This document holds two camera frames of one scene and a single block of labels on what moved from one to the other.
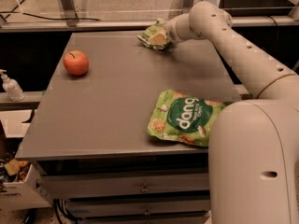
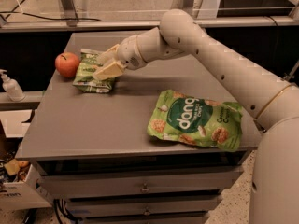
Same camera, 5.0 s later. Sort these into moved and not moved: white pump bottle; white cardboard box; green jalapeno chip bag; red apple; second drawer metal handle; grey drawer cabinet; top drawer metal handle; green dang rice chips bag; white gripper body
Moved: green jalapeno chip bag; red apple; white gripper body
Not moved: white pump bottle; green dang rice chips bag; white cardboard box; top drawer metal handle; grey drawer cabinet; second drawer metal handle
